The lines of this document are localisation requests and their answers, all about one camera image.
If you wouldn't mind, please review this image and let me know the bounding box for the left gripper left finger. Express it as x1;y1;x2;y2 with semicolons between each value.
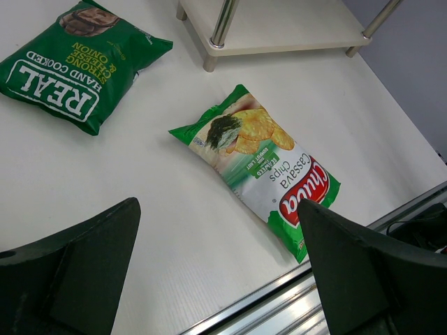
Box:
1;198;141;334

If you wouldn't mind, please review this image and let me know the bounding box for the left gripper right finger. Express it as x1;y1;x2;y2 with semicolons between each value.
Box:
298;200;446;334

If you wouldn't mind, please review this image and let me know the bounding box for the green Chuba bag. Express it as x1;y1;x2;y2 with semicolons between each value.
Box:
169;84;340;262

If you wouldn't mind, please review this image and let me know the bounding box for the dark green Real chips bag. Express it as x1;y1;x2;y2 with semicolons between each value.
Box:
1;1;173;136

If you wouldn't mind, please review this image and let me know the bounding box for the white two-tier shelf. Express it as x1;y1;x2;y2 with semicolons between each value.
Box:
176;0;401;73

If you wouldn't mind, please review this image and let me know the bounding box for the aluminium mounting rail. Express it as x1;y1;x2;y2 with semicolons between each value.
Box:
177;181;447;335

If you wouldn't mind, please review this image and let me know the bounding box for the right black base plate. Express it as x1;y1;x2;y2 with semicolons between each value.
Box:
386;203;446;255

